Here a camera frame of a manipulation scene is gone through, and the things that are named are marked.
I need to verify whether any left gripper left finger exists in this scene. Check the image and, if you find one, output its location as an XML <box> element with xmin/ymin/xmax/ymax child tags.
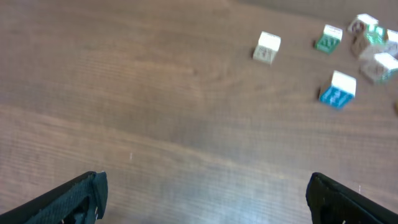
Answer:
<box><xmin>1</xmin><ymin>171</ymin><xmax>108</xmax><ymax>224</ymax></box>

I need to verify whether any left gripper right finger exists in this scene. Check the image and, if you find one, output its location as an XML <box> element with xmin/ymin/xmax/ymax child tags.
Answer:
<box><xmin>305</xmin><ymin>172</ymin><xmax>397</xmax><ymax>224</ymax></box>

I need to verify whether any blue-edged wooden block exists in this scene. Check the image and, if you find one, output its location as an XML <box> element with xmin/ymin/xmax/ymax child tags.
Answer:
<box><xmin>318</xmin><ymin>70</ymin><xmax>357</xmax><ymax>110</ymax></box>

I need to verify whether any green-edged wooden block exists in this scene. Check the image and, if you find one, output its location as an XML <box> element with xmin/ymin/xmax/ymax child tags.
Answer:
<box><xmin>360</xmin><ymin>53</ymin><xmax>397</xmax><ymax>83</ymax></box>

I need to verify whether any green B wooden block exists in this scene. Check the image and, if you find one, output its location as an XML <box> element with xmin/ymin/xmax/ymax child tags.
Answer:
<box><xmin>315</xmin><ymin>24</ymin><xmax>343</xmax><ymax>54</ymax></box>

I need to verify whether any white X wooden block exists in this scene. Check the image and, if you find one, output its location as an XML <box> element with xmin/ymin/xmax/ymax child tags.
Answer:
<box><xmin>384</xmin><ymin>29</ymin><xmax>398</xmax><ymax>58</ymax></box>

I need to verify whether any red S wooden block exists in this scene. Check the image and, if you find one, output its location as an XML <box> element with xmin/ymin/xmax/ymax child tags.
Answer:
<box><xmin>252</xmin><ymin>31</ymin><xmax>281</xmax><ymax>64</ymax></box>

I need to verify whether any green R wooden block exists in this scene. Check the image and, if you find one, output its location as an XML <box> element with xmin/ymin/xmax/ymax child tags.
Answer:
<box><xmin>351</xmin><ymin>26</ymin><xmax>386</xmax><ymax>60</ymax></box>

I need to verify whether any top white wooden block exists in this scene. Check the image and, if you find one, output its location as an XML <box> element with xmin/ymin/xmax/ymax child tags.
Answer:
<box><xmin>347</xmin><ymin>14</ymin><xmax>379</xmax><ymax>35</ymax></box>

